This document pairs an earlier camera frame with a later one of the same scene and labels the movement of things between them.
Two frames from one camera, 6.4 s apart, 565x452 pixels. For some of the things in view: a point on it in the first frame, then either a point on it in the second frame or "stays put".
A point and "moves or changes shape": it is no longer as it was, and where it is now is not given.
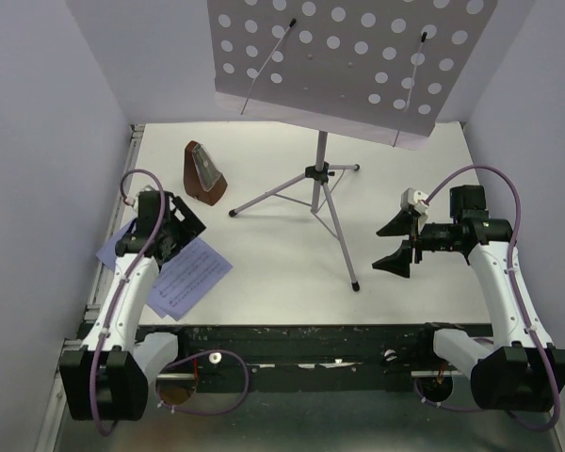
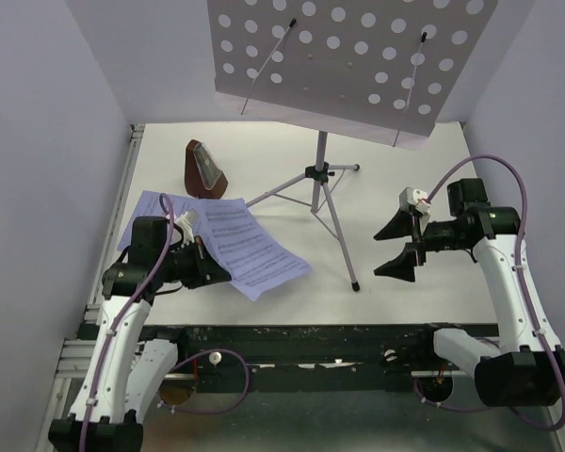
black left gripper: [190, 227] → [207, 269]
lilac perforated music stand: [383, 72] stays put
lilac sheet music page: [108, 250] moves or changes shape
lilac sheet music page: [186, 278] moves or changes shape
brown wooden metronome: [202, 181] stays put
